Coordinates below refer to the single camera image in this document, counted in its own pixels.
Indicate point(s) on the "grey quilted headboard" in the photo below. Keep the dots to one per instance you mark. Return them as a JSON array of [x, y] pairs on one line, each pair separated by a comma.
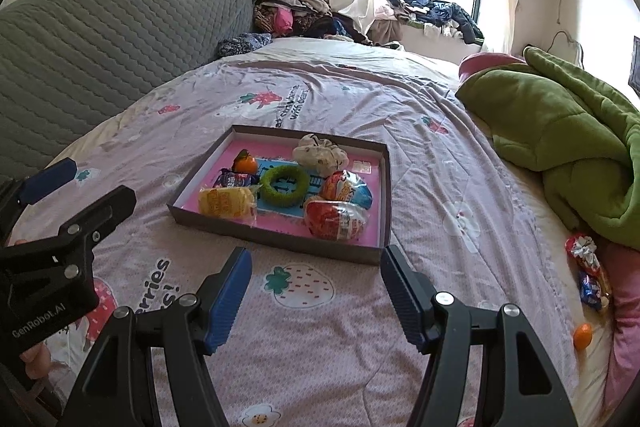
[[69, 65]]

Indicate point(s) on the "white patterned scrunchie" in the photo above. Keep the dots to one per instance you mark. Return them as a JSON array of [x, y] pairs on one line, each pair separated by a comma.
[[319, 155]]

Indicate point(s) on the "dark patterned cloth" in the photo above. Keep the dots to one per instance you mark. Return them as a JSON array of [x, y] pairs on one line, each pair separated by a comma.
[[242, 44]]

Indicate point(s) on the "blue foil candy wrapper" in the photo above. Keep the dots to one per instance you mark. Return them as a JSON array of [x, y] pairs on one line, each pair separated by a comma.
[[591, 292]]

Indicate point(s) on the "dark clothes on windowsill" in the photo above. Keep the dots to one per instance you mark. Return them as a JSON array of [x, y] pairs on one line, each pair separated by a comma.
[[433, 17]]

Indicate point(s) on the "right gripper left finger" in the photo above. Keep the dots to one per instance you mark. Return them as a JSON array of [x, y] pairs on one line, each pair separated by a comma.
[[195, 327]]

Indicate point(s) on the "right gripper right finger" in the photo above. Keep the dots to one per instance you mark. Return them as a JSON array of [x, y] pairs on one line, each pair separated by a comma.
[[440, 326]]

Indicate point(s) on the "blue snack packet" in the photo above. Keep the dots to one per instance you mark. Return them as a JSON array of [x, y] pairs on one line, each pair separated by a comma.
[[229, 178]]

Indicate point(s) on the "red toy egg blue wrapper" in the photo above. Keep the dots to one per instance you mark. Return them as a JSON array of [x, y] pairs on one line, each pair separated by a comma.
[[346, 186]]

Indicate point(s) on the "pink pillow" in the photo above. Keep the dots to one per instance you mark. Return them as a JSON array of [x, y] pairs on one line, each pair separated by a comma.
[[477, 62]]

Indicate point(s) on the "yellow bread package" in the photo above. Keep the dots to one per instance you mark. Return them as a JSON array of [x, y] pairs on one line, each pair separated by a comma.
[[234, 203]]

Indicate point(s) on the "red foil candy wrapper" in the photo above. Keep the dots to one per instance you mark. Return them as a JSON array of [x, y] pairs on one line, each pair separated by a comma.
[[583, 249]]

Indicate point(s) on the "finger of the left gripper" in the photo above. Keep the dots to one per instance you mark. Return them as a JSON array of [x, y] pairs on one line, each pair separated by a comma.
[[47, 181], [77, 236]]

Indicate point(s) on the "orange tangerine with leaf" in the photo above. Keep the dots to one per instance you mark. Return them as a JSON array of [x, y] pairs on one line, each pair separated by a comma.
[[245, 163]]

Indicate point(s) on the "shallow grey cardboard box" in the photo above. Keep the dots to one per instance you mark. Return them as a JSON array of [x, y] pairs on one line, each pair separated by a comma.
[[295, 196]]

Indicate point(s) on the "person's left hand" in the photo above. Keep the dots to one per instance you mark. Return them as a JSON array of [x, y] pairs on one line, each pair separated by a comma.
[[37, 361]]

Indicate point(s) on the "black flat television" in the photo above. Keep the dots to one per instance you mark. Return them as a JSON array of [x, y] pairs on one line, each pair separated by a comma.
[[634, 76]]

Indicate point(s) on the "small orange tangerine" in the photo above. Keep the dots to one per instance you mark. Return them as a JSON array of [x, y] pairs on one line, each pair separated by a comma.
[[582, 336]]

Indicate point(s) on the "pile of clothes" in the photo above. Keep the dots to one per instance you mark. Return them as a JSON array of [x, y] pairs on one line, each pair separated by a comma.
[[306, 18]]

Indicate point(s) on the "green blanket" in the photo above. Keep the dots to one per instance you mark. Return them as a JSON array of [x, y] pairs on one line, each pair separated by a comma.
[[579, 133]]

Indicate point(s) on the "red toy egg clear wrapper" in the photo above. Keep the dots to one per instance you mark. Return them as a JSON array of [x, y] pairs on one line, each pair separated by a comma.
[[335, 221]]

